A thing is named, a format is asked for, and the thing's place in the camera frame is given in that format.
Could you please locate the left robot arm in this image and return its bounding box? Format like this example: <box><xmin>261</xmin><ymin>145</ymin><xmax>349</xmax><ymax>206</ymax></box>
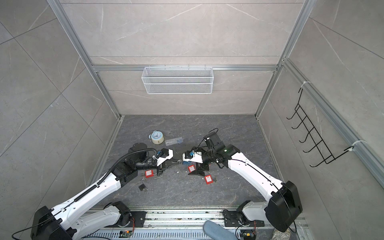
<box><xmin>29</xmin><ymin>143</ymin><xmax>174</xmax><ymax>240</ymax></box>

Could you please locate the black wire hook rack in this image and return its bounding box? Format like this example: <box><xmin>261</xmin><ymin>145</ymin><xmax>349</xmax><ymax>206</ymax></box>
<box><xmin>286</xmin><ymin>88</ymin><xmax>355</xmax><ymax>168</ymax></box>

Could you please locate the red padlock long shackle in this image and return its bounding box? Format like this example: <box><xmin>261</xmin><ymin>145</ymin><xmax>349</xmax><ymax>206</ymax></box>
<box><xmin>145</xmin><ymin>170</ymin><xmax>163</xmax><ymax>180</ymax></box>

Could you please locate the blue padlock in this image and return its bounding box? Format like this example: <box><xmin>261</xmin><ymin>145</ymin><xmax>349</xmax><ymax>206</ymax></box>
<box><xmin>181</xmin><ymin>161</ymin><xmax>194</xmax><ymax>166</ymax></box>

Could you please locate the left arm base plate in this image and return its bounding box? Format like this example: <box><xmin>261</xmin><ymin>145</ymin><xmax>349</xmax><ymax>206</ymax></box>
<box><xmin>118</xmin><ymin>211</ymin><xmax>147</xmax><ymax>228</ymax></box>

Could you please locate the small black padlock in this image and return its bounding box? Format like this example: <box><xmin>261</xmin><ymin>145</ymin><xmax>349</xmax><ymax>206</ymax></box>
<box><xmin>139</xmin><ymin>179</ymin><xmax>148</xmax><ymax>192</ymax></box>

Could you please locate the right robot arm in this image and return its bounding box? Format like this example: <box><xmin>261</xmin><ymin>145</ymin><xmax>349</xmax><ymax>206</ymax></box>
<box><xmin>183</xmin><ymin>131</ymin><xmax>303</xmax><ymax>232</ymax></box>

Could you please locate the aluminium rail front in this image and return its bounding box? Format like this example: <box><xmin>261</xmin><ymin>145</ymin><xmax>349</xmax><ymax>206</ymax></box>
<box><xmin>93</xmin><ymin>206</ymin><xmax>274</xmax><ymax>238</ymax></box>

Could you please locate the patterned shoe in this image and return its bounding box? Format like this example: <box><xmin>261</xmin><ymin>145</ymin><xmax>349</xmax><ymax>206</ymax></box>
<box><xmin>272</xmin><ymin>229</ymin><xmax>291</xmax><ymax>240</ymax></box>

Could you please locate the blue slipper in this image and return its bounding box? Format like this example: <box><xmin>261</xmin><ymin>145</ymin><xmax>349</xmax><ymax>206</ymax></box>
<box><xmin>203</xmin><ymin>221</ymin><xmax>238</xmax><ymax>240</ymax></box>

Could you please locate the white wire basket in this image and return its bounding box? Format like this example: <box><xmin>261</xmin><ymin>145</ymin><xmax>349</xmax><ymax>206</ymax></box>
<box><xmin>142</xmin><ymin>67</ymin><xmax>214</xmax><ymax>95</ymax></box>

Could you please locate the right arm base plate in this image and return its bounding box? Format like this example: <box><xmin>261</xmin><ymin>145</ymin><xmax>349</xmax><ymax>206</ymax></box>
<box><xmin>222</xmin><ymin>210</ymin><xmax>265</xmax><ymax>227</ymax></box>

